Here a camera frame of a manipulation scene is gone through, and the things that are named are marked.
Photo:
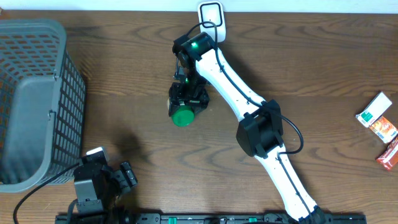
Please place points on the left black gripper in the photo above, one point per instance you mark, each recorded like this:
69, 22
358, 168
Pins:
124, 177

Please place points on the small orange box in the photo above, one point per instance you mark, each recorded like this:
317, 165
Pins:
384, 129

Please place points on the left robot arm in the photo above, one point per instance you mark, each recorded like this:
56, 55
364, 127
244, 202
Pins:
97, 188

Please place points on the red chocolate bar wrapper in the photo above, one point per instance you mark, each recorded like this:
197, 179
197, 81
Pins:
389, 158

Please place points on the black mounting rail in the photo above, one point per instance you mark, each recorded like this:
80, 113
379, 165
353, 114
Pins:
156, 218

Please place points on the white barcode scanner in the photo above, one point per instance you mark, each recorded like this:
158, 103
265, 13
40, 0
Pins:
212, 11

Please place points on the grey plastic mesh basket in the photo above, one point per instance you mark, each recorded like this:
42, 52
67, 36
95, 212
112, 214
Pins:
42, 105

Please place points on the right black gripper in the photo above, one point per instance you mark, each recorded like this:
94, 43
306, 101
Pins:
175, 91

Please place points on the green lid jar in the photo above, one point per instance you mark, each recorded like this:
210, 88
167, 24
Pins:
181, 115

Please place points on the white and green carton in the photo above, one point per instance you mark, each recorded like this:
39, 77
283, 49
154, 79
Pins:
374, 110

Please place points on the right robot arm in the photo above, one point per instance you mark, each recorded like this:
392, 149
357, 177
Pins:
200, 61

